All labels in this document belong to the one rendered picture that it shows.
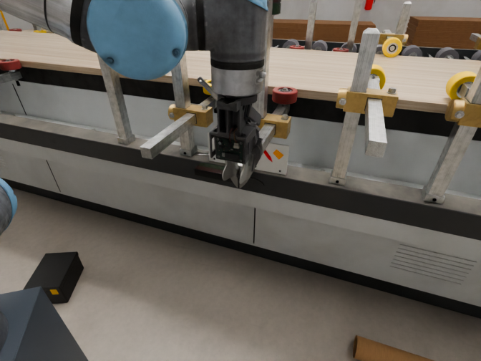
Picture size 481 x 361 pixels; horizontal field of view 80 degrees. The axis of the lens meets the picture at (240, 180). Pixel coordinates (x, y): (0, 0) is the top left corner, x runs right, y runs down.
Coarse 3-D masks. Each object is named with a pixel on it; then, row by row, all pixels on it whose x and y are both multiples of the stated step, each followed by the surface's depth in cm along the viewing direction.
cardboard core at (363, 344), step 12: (360, 348) 106; (372, 348) 105; (384, 348) 105; (396, 348) 106; (372, 360) 104; (384, 360) 103; (396, 360) 102; (408, 360) 102; (420, 360) 102; (432, 360) 103
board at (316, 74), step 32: (0, 32) 205; (32, 32) 205; (32, 64) 129; (64, 64) 123; (96, 64) 123; (192, 64) 123; (288, 64) 123; (320, 64) 123; (352, 64) 123; (384, 64) 123; (416, 64) 123; (448, 64) 123; (480, 64) 123; (320, 96) 93; (416, 96) 88; (448, 96) 88
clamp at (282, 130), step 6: (270, 114) 84; (264, 120) 81; (270, 120) 80; (276, 120) 80; (282, 120) 80; (288, 120) 80; (258, 126) 82; (276, 126) 80; (282, 126) 80; (288, 126) 81; (276, 132) 81; (282, 132) 81; (288, 132) 83
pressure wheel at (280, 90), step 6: (276, 90) 91; (282, 90) 91; (288, 90) 92; (294, 90) 91; (276, 96) 90; (282, 96) 89; (288, 96) 89; (294, 96) 90; (276, 102) 91; (282, 102) 90; (288, 102) 90; (294, 102) 91
